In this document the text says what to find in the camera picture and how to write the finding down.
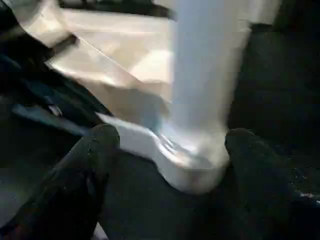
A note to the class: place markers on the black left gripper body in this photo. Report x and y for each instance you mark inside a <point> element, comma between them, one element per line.
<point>63,43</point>

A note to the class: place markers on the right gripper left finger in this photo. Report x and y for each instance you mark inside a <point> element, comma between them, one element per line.
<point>75,190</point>

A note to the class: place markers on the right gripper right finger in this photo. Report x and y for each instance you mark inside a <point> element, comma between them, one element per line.
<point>270,195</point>

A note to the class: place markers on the white plastic table top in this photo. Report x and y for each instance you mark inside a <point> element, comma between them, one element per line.
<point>112,62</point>

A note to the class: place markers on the white plastic table leg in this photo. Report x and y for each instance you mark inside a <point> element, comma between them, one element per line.
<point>205,75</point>

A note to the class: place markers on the black table mat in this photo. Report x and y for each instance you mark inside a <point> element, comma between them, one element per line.
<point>275,87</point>

